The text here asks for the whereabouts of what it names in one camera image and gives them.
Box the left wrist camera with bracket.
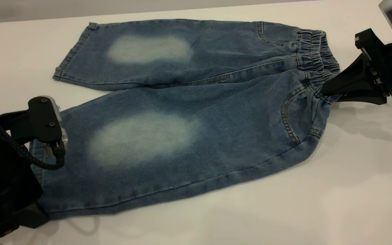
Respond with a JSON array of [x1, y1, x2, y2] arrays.
[[0, 96, 69, 159]]

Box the blue denim pants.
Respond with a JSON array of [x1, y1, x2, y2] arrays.
[[29, 19, 343, 220]]

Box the black braided camera cable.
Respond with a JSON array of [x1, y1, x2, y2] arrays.
[[0, 108, 66, 170]]

